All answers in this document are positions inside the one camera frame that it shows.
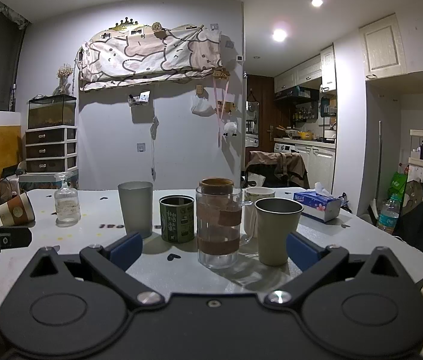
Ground frosted grey plastic cup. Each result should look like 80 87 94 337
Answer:
118 181 154 239

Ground glass mug with cork band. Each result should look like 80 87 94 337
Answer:
195 177 254 269

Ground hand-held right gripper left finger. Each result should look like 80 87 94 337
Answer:
24 232 165 310

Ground black range hood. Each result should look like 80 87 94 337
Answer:
274 86 319 103

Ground green shopping bag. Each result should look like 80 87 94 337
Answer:
387 172 409 200

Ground white mop handle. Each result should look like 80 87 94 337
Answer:
369 120 384 226

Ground patterned storage box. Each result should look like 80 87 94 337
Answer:
18 172 79 191

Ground blue tissue box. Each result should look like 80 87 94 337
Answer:
293 182 342 223

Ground brown banded paper cup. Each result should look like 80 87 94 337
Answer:
0 191 35 228

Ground wall mirror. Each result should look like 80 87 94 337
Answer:
246 99 260 147

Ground green tin can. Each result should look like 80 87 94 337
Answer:
159 195 196 243

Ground gold crown decoration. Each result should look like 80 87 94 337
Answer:
108 17 148 32

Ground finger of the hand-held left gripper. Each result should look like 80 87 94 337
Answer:
0 226 32 251

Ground pink ribbon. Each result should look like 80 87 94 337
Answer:
213 78 231 148

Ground white tall cabinet door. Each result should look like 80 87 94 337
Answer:
359 13 410 79

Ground clear glass bottle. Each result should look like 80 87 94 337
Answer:
54 172 82 227

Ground white ceramic mug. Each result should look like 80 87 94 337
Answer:
244 186 276 239

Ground pink cartoon printed cloth cover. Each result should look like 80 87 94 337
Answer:
78 23 223 91

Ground white drawer unit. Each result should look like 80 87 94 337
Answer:
25 126 78 175

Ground white kitchen counter cabinet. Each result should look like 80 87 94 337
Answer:
273 139 336 193

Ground black chair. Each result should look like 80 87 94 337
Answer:
246 163 306 189

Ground dried flower bunch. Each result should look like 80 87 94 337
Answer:
53 64 75 96

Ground glass fish tank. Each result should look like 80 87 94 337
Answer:
28 95 77 130

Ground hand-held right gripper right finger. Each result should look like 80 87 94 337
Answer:
264 232 411 309

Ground brown jacket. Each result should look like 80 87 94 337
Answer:
245 151 309 188

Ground white kitchen wall cabinets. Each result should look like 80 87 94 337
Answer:
274 44 337 94

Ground olive metal cup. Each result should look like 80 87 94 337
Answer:
254 197 304 266

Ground plastic water bottle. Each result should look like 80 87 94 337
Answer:
377 194 401 233

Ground white plastic bag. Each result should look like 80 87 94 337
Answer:
191 94 212 116

